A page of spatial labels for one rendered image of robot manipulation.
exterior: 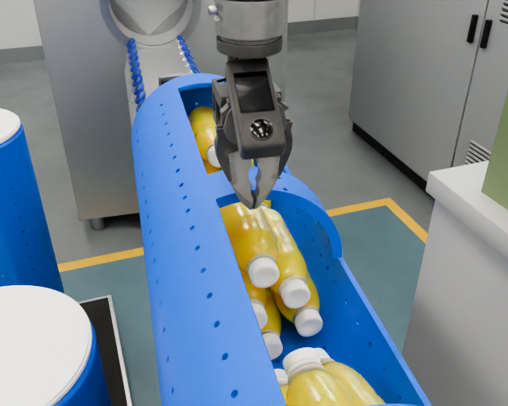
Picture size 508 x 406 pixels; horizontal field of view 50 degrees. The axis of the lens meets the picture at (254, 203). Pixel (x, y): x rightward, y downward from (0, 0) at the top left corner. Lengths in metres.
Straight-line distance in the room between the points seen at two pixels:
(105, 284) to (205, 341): 1.98
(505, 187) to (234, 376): 0.55
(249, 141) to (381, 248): 2.20
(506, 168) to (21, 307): 0.75
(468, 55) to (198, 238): 2.23
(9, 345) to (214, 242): 0.34
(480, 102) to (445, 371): 1.79
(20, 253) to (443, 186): 1.08
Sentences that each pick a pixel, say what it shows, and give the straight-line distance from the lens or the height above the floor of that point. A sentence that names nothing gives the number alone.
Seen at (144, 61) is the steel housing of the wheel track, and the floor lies 0.93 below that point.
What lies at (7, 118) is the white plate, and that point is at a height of 1.04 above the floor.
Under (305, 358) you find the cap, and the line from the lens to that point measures 0.59.
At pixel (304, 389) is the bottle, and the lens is 0.56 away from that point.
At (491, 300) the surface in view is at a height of 1.02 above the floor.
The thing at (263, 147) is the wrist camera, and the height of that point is 1.36.
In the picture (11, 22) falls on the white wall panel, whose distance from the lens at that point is 5.41.
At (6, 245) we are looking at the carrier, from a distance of 1.53.
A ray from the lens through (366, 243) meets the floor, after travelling 2.72.
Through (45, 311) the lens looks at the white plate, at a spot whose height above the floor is 1.04.
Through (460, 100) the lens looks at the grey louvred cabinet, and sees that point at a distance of 2.81.
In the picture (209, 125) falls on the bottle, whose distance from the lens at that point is 1.04.
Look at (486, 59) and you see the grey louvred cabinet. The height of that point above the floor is 0.85.
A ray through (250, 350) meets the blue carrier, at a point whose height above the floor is 1.22.
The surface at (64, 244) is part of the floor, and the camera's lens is 2.82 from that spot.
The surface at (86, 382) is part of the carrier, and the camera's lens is 0.79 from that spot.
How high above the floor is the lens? 1.60
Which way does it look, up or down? 33 degrees down
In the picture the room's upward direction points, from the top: straight up
